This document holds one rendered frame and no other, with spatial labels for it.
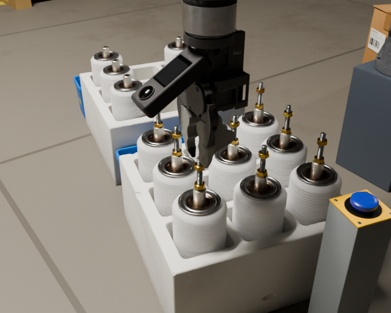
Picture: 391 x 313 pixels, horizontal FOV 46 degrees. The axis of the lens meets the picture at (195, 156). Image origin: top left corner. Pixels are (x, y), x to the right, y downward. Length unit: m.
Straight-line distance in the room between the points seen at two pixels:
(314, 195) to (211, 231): 0.21
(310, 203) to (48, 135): 0.96
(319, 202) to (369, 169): 0.49
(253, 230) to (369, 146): 0.57
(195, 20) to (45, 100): 1.25
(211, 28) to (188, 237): 0.36
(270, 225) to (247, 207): 0.06
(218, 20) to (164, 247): 0.40
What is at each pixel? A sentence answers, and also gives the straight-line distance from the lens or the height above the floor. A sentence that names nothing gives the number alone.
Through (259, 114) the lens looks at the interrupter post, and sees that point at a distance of 1.05.
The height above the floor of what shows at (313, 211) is 0.20.
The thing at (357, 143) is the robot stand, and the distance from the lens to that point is 1.35.
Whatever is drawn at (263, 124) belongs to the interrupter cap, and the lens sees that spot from 1.05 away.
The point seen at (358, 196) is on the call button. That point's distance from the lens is 0.73.
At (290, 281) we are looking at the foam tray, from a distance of 0.93.
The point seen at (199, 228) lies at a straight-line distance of 0.78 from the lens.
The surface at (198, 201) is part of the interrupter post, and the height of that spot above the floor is 0.26.
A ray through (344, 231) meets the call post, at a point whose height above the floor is 0.29.
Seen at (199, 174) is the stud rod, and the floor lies 0.31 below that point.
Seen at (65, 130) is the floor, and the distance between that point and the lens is 1.59.
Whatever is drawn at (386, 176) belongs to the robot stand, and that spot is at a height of 0.04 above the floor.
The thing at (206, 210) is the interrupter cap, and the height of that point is 0.25.
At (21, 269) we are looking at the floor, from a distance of 1.10.
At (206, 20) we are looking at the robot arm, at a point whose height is 0.57.
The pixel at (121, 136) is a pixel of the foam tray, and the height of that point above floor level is 0.15.
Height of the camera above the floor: 0.75
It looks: 32 degrees down
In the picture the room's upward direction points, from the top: straight up
